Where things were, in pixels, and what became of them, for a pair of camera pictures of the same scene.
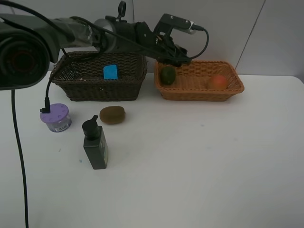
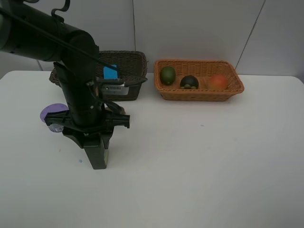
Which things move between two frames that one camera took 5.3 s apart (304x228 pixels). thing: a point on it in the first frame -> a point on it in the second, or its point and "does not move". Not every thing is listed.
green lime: [167, 75] does not move
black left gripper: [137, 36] -> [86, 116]
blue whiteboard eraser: [110, 71] does not move
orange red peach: [218, 82] does not move
